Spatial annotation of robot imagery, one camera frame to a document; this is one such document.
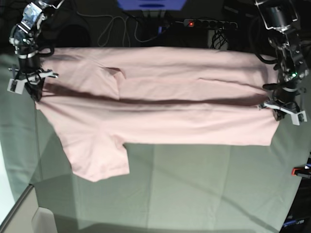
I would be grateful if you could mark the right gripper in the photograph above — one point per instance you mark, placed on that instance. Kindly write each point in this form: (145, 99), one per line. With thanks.
(32, 80)

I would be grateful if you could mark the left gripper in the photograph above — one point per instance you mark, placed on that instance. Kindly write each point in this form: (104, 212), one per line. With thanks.
(283, 103)

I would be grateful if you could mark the pink t-shirt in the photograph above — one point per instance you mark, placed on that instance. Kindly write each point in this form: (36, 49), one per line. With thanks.
(104, 98)

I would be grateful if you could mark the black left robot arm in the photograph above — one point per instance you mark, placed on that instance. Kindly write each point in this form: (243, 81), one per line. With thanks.
(279, 17)

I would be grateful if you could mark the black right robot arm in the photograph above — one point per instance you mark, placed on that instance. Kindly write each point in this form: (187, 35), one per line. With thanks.
(24, 35)

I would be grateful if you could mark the black round stool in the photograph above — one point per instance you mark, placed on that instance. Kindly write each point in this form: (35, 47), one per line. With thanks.
(73, 36)

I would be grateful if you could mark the orange clamp right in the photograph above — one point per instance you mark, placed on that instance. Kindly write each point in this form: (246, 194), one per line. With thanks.
(303, 172)

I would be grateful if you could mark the black power strip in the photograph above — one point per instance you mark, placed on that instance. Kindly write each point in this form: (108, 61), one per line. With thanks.
(210, 24)

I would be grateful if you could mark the blue box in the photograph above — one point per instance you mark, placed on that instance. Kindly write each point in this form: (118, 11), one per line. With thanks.
(135, 5)

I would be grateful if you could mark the white bin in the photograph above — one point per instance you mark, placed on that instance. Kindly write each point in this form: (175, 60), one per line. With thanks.
(27, 217)

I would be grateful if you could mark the green table cloth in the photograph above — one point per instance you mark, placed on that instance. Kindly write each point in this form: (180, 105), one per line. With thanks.
(170, 189)

